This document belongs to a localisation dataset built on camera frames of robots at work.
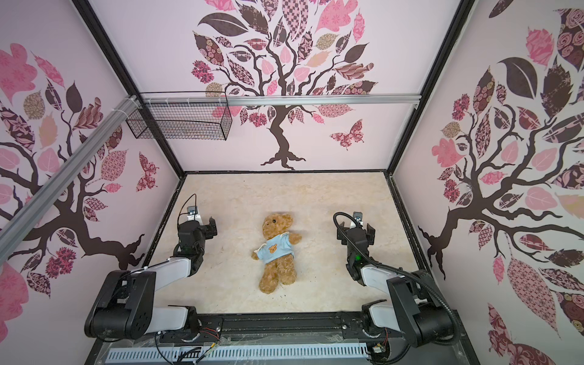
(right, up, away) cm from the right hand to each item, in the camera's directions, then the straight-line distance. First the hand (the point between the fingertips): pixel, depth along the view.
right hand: (357, 221), depth 89 cm
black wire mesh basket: (-65, +45, +5) cm, 79 cm away
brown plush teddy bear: (-29, -15, -14) cm, 36 cm away
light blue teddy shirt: (-33, -9, -6) cm, 34 cm away
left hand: (-64, 0, +1) cm, 64 cm away
